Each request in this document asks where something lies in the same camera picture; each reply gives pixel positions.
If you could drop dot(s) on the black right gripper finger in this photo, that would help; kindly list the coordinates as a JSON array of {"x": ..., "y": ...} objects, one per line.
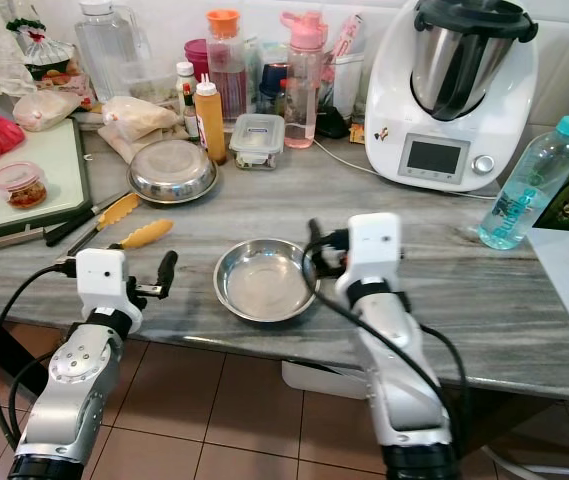
[{"x": 316, "y": 246}]

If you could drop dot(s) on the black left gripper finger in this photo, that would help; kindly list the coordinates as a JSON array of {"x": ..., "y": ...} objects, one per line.
[{"x": 168, "y": 270}]

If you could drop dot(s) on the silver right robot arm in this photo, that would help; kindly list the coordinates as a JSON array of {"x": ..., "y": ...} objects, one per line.
[{"x": 399, "y": 370}]

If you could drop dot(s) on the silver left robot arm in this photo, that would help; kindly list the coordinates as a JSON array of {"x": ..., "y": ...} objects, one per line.
[{"x": 74, "y": 395}]

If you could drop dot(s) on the steel tongs yellow tips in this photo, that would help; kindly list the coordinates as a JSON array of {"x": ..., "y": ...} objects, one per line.
[{"x": 146, "y": 234}]

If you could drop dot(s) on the shallow empty steel bowl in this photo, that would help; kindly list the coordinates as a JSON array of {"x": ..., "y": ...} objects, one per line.
[{"x": 266, "y": 280}]

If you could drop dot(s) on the deep shiny steel bowl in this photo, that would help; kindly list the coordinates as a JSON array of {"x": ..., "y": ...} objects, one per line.
[{"x": 172, "y": 170}]

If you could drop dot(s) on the glass box grey lid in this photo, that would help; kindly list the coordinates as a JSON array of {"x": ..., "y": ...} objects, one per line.
[{"x": 257, "y": 138}]

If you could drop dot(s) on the white plastic bin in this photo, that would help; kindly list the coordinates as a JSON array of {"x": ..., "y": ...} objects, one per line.
[{"x": 319, "y": 378}]

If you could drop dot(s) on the white board green rim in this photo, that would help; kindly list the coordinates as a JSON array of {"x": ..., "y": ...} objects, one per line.
[{"x": 64, "y": 165}]

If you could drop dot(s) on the orange squeeze sauce bottle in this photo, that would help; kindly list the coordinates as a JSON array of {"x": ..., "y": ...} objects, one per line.
[{"x": 209, "y": 122}]

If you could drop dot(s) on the large clear bag white grains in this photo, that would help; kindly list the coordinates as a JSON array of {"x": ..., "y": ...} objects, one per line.
[{"x": 139, "y": 118}]

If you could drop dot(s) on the pink lidded drink bottle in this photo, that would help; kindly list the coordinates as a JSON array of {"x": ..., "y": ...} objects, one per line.
[{"x": 302, "y": 85}]

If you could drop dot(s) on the dark blue jar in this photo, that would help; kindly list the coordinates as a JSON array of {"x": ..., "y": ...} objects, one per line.
[{"x": 272, "y": 88}]

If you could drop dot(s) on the small pink lidded food tub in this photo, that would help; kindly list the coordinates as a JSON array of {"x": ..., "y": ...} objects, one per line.
[{"x": 19, "y": 184}]

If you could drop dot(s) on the small white capped sauce bottle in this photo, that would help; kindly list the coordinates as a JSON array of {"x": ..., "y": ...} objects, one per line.
[{"x": 185, "y": 88}]

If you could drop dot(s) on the white kitchen machine steel jug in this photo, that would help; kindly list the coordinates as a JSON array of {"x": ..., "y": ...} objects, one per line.
[{"x": 454, "y": 100}]

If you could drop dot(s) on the clear water bottle teal cap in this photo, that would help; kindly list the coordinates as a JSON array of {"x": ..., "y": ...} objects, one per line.
[{"x": 529, "y": 185}]

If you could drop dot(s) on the small clear bag pale food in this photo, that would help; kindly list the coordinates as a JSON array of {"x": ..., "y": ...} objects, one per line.
[{"x": 42, "y": 108}]

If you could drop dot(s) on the clear bottle orange lid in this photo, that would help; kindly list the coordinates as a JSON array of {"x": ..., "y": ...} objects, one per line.
[{"x": 224, "y": 60}]

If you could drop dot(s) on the magenta plastic cup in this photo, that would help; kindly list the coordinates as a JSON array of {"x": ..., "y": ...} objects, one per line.
[{"x": 196, "y": 60}]

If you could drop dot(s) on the red white snack packet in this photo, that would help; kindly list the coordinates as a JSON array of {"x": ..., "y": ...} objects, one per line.
[{"x": 347, "y": 36}]

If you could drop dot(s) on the large clear plastic jug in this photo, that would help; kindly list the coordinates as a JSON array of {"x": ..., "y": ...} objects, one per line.
[{"x": 109, "y": 50}]

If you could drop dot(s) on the wrapped gift basket green bow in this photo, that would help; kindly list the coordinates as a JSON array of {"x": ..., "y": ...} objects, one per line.
[{"x": 46, "y": 60}]

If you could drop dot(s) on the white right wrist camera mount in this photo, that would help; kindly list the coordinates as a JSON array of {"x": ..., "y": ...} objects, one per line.
[{"x": 374, "y": 248}]

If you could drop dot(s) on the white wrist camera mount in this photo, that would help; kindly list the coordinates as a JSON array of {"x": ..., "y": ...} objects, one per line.
[
  {"x": 374, "y": 248},
  {"x": 100, "y": 280}
]

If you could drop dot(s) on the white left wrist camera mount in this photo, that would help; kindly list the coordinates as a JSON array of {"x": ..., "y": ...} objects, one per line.
[{"x": 100, "y": 280}]

